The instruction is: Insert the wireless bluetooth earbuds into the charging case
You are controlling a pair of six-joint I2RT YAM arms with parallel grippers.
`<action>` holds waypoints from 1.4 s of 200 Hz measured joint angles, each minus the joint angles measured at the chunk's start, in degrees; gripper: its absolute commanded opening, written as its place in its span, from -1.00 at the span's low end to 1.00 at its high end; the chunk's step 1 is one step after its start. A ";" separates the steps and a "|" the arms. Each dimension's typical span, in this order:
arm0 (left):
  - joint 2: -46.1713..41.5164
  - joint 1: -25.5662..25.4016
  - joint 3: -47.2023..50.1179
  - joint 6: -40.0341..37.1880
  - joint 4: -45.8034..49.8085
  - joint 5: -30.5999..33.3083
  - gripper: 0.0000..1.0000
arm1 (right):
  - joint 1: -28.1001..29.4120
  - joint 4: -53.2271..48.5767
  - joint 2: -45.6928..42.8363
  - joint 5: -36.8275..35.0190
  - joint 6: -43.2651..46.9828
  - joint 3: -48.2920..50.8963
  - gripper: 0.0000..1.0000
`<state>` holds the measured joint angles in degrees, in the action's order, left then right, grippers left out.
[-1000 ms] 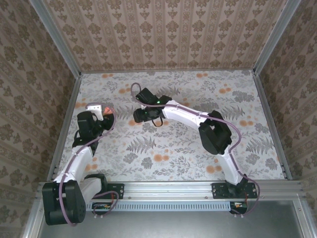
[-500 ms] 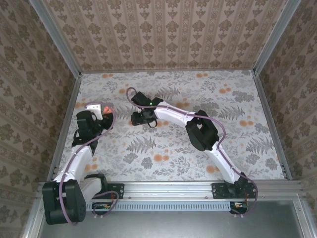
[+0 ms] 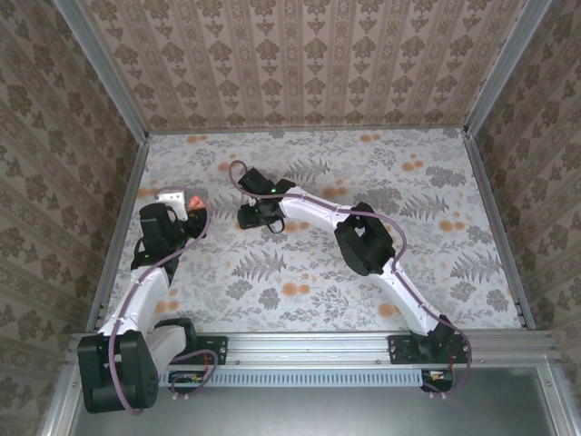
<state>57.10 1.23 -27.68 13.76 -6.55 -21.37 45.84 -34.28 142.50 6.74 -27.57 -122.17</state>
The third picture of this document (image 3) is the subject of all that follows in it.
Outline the floral patterned table cover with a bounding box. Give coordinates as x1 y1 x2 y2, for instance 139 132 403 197
97 128 523 333

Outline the grey metal sheet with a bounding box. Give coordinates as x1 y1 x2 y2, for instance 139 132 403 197
67 385 562 436

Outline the aluminium table side rail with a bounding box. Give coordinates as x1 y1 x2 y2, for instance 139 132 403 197
461 129 539 331
85 134 151 335

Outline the thin aluminium table rail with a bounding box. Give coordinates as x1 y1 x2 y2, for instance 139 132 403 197
145 126 468 136

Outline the black controller board with wires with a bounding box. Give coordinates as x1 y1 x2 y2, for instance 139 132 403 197
168 370 206 392
420 368 455 392

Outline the aluminium frame post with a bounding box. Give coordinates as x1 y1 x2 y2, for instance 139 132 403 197
53 0 151 143
462 0 555 140

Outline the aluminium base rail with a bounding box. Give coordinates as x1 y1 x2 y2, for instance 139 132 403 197
67 331 559 368

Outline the grey slotted cable duct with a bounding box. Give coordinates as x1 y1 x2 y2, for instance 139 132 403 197
156 368 423 388

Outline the aluminium frame bar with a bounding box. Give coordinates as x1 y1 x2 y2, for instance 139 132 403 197
43 367 85 436
537 366 581 436

